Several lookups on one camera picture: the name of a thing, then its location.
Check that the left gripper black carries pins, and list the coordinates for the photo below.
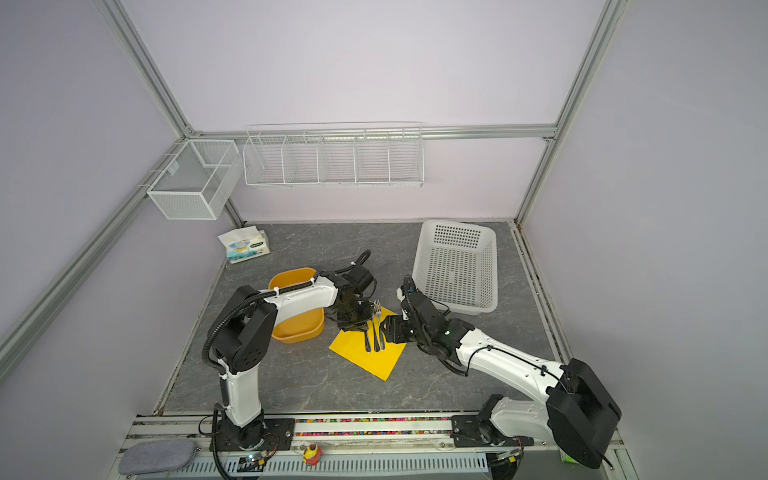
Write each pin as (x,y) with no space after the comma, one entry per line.
(360,325)

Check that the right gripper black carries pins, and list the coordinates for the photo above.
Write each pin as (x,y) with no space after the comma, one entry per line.
(395,329)

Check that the yellow paper napkin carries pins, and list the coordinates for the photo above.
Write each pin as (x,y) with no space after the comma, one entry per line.
(358,348)

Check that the silver spoon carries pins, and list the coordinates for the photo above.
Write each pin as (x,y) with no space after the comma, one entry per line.
(374,332)

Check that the white perforated plastic basket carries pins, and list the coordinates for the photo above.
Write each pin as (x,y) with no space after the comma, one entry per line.
(456,264)

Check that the silver fork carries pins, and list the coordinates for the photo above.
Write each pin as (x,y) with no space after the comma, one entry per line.
(379,317)

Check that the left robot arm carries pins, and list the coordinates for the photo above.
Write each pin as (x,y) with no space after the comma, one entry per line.
(239,338)

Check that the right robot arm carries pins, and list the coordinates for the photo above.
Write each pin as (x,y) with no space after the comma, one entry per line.
(571,407)

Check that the tissue pack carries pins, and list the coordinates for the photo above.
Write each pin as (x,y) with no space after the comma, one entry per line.
(244,244)

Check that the red emergency stop button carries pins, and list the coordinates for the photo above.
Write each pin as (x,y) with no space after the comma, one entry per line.
(312,454)

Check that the grey cloth pad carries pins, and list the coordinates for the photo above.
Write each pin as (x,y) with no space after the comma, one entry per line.
(157,456)

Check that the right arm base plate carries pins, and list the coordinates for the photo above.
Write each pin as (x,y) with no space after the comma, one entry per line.
(471,431)

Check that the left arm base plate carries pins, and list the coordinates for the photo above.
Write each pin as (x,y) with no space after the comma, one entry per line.
(261,434)

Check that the white wire shelf basket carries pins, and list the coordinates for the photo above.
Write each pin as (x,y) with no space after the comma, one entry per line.
(328,154)

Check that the white mesh wall box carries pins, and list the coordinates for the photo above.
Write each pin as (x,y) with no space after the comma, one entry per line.
(198,180)

